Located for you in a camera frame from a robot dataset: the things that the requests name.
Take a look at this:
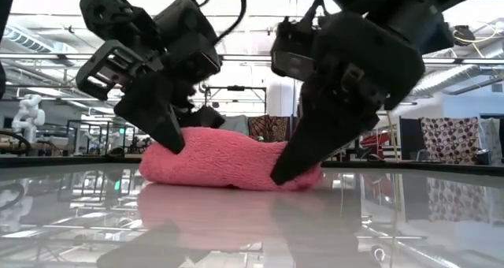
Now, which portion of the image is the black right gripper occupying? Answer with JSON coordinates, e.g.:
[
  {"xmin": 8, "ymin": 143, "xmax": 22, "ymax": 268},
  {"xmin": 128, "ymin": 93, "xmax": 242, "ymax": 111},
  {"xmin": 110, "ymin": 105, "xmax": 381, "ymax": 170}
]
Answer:
[{"xmin": 269, "ymin": 12, "xmax": 426, "ymax": 186}]

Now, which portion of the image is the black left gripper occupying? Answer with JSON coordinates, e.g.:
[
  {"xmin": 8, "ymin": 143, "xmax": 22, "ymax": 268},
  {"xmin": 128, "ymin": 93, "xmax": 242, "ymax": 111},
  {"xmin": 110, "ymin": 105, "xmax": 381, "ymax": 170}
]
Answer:
[{"xmin": 76, "ymin": 0, "xmax": 226, "ymax": 154}]

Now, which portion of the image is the pink terry towel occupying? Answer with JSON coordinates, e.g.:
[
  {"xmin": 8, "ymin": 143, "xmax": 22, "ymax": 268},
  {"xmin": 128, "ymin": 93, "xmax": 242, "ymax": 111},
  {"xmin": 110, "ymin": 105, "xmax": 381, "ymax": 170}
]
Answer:
[{"xmin": 138, "ymin": 126, "xmax": 324, "ymax": 192}]

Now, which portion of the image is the brown patterned hanging cloth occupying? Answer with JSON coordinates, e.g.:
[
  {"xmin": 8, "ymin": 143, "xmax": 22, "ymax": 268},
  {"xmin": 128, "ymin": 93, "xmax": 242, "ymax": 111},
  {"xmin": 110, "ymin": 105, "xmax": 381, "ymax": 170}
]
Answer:
[{"xmin": 247, "ymin": 115, "xmax": 296, "ymax": 143}]

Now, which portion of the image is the red rounded object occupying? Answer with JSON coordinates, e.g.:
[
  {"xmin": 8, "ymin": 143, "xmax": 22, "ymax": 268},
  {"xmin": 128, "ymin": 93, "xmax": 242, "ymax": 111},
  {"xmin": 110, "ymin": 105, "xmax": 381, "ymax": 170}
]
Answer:
[{"xmin": 354, "ymin": 132, "xmax": 391, "ymax": 149}]

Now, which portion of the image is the grey hanging cloth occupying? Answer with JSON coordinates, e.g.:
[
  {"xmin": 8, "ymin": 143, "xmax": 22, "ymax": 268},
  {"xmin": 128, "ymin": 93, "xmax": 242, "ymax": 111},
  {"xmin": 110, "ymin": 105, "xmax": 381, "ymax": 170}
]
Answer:
[{"xmin": 220, "ymin": 115, "xmax": 250, "ymax": 135}]

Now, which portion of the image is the dark partition panel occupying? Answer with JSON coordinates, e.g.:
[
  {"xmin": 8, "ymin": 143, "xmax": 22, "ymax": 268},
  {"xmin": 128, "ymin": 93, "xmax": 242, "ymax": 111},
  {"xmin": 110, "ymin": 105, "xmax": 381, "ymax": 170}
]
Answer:
[{"xmin": 398, "ymin": 117, "xmax": 422, "ymax": 161}]

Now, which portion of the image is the white cloth with dark circles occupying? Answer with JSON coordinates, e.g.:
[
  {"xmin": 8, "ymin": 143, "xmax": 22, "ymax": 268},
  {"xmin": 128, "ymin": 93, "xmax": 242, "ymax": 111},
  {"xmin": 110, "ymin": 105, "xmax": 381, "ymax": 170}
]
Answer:
[{"xmin": 420, "ymin": 117, "xmax": 481, "ymax": 165}]

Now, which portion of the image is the plain white hanging cloth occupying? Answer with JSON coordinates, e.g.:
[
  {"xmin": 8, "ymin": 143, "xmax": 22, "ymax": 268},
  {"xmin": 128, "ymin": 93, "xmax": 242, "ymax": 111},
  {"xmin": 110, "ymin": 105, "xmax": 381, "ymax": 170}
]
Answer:
[{"xmin": 478, "ymin": 117, "xmax": 503, "ymax": 166}]

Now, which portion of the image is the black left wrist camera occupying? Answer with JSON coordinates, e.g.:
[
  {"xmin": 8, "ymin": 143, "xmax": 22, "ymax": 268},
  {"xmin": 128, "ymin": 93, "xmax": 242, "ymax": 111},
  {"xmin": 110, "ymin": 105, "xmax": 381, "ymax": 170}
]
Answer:
[{"xmin": 165, "ymin": 32, "xmax": 221, "ymax": 84}]

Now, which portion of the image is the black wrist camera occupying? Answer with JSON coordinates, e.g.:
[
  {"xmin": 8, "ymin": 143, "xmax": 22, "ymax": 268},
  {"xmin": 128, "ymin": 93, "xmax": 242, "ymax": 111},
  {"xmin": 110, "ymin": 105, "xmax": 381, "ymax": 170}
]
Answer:
[
  {"xmin": 165, "ymin": 32, "xmax": 221, "ymax": 84},
  {"xmin": 270, "ymin": 18, "xmax": 328, "ymax": 82}
]

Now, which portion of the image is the black gantry frame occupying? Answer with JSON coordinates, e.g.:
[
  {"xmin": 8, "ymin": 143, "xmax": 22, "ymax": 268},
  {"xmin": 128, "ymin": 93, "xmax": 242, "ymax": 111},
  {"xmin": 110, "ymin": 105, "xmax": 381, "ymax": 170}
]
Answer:
[{"xmin": 202, "ymin": 85, "xmax": 268, "ymax": 117}]

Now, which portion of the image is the yellow hanging cable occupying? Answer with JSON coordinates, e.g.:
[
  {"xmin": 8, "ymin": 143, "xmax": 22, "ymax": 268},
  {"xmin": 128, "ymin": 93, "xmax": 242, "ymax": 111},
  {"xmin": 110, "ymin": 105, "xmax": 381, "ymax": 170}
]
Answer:
[{"xmin": 385, "ymin": 110, "xmax": 398, "ymax": 161}]

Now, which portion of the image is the black frame workstation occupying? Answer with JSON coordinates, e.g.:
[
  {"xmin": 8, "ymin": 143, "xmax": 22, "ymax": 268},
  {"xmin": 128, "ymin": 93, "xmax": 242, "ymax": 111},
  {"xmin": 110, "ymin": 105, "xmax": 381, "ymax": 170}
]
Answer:
[{"xmin": 66, "ymin": 119, "xmax": 137, "ymax": 155}]

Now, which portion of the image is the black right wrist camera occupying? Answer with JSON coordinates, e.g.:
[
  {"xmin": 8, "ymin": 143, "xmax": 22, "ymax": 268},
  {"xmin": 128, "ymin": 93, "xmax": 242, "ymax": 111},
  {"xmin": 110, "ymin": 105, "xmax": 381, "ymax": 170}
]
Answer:
[{"xmin": 270, "ymin": 18, "xmax": 328, "ymax": 82}]

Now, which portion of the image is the black left wrist camera cable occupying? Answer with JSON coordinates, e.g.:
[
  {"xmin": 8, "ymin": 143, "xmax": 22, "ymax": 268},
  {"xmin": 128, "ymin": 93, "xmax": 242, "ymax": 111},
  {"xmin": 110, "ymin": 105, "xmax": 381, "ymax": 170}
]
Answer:
[{"xmin": 198, "ymin": 0, "xmax": 247, "ymax": 44}]

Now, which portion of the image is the black looped cable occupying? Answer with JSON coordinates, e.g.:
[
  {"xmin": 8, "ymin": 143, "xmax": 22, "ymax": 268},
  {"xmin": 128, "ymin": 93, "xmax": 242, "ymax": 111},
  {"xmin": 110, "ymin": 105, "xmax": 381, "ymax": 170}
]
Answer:
[{"xmin": 0, "ymin": 129, "xmax": 33, "ymax": 155}]

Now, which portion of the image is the black ceiling cable reel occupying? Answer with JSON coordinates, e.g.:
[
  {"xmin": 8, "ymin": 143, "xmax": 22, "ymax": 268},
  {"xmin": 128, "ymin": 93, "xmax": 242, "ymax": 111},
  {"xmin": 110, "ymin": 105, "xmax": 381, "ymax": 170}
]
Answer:
[{"xmin": 452, "ymin": 24, "xmax": 477, "ymax": 47}]

